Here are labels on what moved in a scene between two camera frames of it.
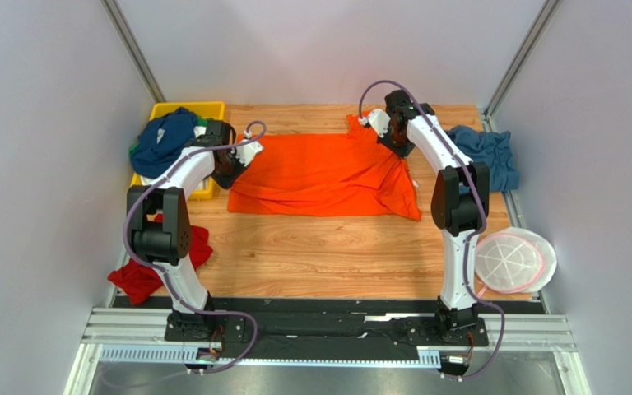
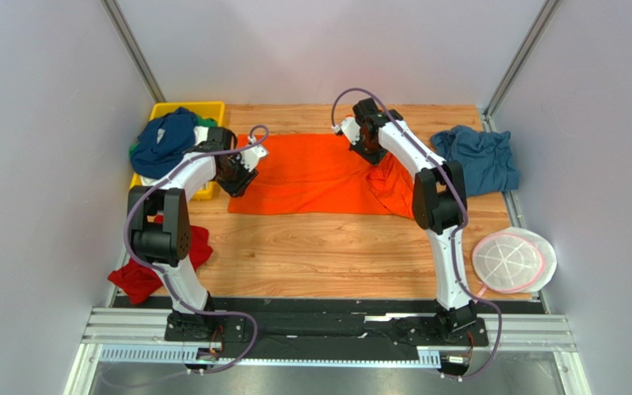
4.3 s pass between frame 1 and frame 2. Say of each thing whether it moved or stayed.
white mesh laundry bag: stayed
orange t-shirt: stayed
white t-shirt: stayed
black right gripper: moved
